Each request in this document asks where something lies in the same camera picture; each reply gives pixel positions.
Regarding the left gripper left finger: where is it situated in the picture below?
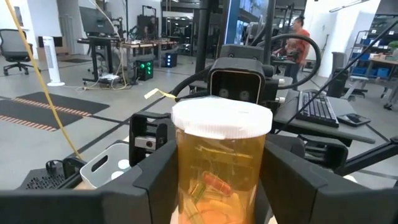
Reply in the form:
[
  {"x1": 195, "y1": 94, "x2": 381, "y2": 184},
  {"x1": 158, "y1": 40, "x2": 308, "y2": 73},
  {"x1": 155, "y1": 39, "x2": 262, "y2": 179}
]
[{"x1": 0, "y1": 139, "x2": 180, "y2": 224}]

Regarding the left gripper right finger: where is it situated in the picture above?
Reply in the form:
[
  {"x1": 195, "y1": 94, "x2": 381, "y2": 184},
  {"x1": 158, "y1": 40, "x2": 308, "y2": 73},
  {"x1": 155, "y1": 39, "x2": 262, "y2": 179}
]
[{"x1": 259, "y1": 141, "x2": 398, "y2": 224}]

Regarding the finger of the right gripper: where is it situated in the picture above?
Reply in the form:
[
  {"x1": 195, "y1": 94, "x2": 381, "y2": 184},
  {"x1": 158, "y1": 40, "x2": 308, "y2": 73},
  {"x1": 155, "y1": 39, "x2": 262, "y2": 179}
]
[
  {"x1": 266, "y1": 133, "x2": 349, "y2": 175},
  {"x1": 129, "y1": 111, "x2": 177, "y2": 167}
]

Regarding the light grey plastic bin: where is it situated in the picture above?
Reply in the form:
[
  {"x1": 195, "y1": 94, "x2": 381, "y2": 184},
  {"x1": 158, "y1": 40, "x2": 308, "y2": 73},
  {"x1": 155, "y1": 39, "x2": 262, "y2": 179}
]
[{"x1": 80, "y1": 142, "x2": 133, "y2": 190}]

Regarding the grey desk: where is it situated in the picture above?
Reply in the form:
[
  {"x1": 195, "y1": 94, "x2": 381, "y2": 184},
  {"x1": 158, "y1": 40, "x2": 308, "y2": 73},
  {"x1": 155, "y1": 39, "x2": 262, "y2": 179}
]
[{"x1": 273, "y1": 88, "x2": 377, "y2": 146}]

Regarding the yellow tape tag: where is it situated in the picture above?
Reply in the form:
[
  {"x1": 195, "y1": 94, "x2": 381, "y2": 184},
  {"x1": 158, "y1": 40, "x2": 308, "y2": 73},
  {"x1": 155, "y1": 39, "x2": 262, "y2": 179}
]
[{"x1": 144, "y1": 88, "x2": 177, "y2": 100}]

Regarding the black smartphone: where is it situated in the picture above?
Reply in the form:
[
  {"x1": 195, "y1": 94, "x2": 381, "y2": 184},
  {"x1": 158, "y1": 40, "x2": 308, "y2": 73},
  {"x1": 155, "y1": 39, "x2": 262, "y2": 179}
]
[{"x1": 336, "y1": 113, "x2": 371, "y2": 128}]

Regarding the black keyboard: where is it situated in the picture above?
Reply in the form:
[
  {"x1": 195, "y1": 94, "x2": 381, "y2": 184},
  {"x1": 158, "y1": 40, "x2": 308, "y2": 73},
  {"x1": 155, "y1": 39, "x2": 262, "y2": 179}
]
[{"x1": 297, "y1": 91, "x2": 340, "y2": 128}]

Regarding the person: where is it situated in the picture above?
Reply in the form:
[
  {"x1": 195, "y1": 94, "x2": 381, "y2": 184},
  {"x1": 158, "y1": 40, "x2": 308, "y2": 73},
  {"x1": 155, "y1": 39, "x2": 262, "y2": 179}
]
[{"x1": 273, "y1": 14, "x2": 311, "y2": 91}]

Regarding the computer with green lights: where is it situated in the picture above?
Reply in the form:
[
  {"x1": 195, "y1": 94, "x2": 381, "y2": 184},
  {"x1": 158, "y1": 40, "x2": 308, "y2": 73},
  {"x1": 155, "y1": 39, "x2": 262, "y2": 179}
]
[{"x1": 136, "y1": 58, "x2": 154, "y2": 81}]

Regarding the black striped floor mat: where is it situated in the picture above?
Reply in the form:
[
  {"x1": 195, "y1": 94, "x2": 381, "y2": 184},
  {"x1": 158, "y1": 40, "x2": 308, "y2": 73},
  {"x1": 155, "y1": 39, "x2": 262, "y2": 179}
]
[
  {"x1": 0, "y1": 99, "x2": 85, "y2": 133},
  {"x1": 12, "y1": 91, "x2": 110, "y2": 116}
]

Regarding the computer with blue lights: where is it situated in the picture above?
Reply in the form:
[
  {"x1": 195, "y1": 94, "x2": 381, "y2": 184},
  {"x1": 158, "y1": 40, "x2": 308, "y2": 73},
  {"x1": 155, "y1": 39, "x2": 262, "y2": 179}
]
[{"x1": 164, "y1": 52, "x2": 178, "y2": 68}]

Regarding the wooden work table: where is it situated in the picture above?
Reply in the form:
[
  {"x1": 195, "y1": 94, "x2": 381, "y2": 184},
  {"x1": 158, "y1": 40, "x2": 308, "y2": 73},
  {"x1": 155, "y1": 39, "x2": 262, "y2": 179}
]
[{"x1": 119, "y1": 39, "x2": 178, "y2": 77}]

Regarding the black standing desk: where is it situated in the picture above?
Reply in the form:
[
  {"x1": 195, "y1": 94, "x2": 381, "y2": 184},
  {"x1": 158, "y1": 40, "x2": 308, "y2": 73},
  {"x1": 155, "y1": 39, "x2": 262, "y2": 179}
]
[{"x1": 76, "y1": 35, "x2": 123, "y2": 85}]

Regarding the shelf with blue bins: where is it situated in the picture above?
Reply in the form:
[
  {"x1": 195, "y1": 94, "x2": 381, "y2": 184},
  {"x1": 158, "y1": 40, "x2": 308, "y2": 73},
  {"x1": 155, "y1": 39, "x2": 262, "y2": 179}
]
[{"x1": 351, "y1": 29, "x2": 398, "y2": 79}]

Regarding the white tower fan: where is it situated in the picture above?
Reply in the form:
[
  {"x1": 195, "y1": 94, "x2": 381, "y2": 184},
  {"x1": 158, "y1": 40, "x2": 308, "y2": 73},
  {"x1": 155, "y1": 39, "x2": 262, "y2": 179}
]
[{"x1": 42, "y1": 35, "x2": 66, "y2": 87}]

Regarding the dark computer monitor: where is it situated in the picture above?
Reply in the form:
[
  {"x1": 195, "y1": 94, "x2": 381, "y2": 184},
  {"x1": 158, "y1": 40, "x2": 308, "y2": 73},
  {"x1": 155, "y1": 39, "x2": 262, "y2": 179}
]
[{"x1": 79, "y1": 6, "x2": 116, "y2": 37}]

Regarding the black office chair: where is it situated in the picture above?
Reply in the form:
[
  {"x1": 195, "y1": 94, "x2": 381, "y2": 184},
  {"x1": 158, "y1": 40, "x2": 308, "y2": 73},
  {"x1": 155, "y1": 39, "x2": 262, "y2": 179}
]
[{"x1": 0, "y1": 29, "x2": 35, "y2": 77}]

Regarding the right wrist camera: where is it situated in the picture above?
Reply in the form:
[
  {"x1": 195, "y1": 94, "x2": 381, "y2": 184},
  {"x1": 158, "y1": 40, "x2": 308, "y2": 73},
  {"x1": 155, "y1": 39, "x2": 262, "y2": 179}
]
[{"x1": 207, "y1": 57, "x2": 267, "y2": 105}]

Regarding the black aluminium table frame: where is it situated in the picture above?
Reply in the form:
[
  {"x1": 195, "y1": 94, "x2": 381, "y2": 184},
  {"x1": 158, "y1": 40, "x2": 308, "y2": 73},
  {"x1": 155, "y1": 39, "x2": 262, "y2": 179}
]
[{"x1": 335, "y1": 136, "x2": 398, "y2": 177}]

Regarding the yellow hanging cable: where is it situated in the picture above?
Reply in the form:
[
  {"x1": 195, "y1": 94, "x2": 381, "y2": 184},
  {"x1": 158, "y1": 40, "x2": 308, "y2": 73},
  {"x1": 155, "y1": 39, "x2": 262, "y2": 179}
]
[{"x1": 4, "y1": 0, "x2": 82, "y2": 160}]

